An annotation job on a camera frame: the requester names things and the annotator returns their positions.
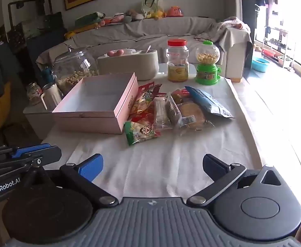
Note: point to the red snack packet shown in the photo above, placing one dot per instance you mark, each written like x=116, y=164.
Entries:
x=144, y=97

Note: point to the pink cardboard box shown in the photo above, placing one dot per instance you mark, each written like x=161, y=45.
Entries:
x=94, y=118

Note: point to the glass jar with peanuts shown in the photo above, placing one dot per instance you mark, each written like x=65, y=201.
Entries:
x=73, y=69

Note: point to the green candy dispenser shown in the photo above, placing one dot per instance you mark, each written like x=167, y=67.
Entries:
x=207, y=69

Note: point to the white wafer packet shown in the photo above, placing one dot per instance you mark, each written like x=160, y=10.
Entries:
x=160, y=113

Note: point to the shoe rack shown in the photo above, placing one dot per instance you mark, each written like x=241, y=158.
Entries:
x=277, y=46

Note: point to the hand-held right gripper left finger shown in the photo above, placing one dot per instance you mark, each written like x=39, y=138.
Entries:
x=90, y=167

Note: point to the clear bread packet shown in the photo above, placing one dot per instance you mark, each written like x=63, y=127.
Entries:
x=191, y=117

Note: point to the beige plastic container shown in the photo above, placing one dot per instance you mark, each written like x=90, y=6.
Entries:
x=130, y=65

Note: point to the white and green bag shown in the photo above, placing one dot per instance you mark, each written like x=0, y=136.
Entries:
x=150, y=6

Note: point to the plastic jar with red lid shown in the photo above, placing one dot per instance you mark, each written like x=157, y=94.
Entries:
x=177, y=61

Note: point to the yellow plush toy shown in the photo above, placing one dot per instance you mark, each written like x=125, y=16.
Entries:
x=157, y=14

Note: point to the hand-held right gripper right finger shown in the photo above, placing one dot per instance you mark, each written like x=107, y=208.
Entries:
x=214, y=166

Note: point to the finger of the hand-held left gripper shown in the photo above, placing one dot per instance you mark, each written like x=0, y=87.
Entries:
x=32, y=150
x=50, y=155

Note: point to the green cartoon snack packet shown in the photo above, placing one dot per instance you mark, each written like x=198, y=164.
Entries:
x=140, y=132

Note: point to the spoon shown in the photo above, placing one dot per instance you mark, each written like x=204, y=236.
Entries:
x=148, y=49

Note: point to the pink cloth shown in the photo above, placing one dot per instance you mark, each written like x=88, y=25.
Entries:
x=234, y=23

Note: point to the small glass jar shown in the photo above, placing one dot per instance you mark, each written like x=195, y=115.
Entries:
x=34, y=94

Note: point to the blue basin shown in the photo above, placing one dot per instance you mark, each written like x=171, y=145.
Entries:
x=260, y=64

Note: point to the pink egg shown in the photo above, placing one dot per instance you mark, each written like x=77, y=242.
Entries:
x=119, y=52
x=111, y=53

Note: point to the white cup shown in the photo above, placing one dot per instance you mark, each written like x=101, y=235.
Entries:
x=52, y=96

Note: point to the teal bottle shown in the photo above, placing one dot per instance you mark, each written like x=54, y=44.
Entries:
x=47, y=75

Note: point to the green plush toy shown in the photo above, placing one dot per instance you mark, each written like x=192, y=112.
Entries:
x=88, y=18

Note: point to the blue snack packet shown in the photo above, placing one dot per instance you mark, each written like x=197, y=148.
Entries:
x=209, y=103

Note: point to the white table cloth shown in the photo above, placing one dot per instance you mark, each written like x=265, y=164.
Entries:
x=166, y=164

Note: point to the grey plush toy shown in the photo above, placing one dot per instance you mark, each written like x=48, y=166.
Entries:
x=133, y=15

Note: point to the orange plush toy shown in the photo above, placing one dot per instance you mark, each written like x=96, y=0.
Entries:
x=175, y=11

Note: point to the olive packet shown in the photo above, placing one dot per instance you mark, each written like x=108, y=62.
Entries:
x=178, y=96

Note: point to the pink plush toy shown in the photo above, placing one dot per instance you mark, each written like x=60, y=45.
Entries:
x=113, y=20

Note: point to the grey covered sofa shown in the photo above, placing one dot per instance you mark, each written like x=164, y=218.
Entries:
x=166, y=29

